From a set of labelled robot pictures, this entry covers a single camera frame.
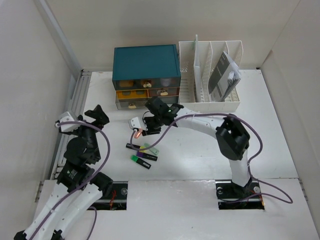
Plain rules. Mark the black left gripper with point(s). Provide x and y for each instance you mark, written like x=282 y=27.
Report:
x=97 y=114

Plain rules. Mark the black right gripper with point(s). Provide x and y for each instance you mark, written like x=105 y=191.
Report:
x=149 y=131

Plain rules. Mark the clear jar of paper clips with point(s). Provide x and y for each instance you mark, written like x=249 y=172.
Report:
x=165 y=82

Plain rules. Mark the teal desktop drawer cabinet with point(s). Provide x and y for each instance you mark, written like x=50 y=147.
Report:
x=137 y=71

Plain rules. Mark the clear mesh document pouch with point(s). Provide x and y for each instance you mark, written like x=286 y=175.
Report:
x=197 y=71

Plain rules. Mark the grey Canon setup guide booklet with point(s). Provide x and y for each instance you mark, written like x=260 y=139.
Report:
x=224 y=78

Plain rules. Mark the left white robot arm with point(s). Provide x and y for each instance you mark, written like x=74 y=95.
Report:
x=78 y=185

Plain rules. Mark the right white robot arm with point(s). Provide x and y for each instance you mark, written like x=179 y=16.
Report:
x=232 y=137

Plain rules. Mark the yellow cap black highlighter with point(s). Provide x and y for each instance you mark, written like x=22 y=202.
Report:
x=136 y=147

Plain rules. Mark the purple cap black highlighter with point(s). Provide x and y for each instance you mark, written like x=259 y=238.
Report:
x=146 y=156

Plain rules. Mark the green cap black highlighter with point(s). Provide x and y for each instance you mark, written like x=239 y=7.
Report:
x=140 y=162

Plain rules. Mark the white perforated file organizer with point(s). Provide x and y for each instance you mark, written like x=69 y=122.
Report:
x=209 y=52

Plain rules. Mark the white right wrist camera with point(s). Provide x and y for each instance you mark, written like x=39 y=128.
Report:
x=136 y=123

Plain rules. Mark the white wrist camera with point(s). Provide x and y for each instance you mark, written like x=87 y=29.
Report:
x=67 y=116
x=136 y=123

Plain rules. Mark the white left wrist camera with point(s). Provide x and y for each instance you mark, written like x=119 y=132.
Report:
x=67 y=116

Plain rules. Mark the aluminium frame rail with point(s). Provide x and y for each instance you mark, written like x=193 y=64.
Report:
x=78 y=85

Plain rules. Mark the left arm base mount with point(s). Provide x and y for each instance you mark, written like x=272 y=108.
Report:
x=115 y=200

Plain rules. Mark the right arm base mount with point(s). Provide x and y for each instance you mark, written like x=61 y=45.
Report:
x=231 y=196

